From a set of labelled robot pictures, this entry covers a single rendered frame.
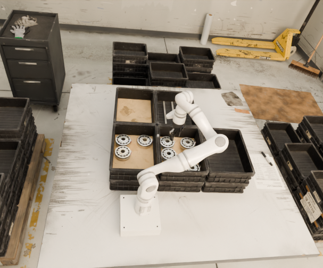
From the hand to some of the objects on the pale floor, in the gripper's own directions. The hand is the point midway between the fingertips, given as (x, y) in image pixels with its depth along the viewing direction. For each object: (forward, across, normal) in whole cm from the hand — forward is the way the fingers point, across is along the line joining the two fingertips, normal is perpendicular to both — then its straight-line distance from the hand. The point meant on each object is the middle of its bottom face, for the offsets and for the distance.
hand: (174, 136), depth 179 cm
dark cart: (+100, +19, +198) cm, 223 cm away
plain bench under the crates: (+100, +12, +7) cm, 101 cm away
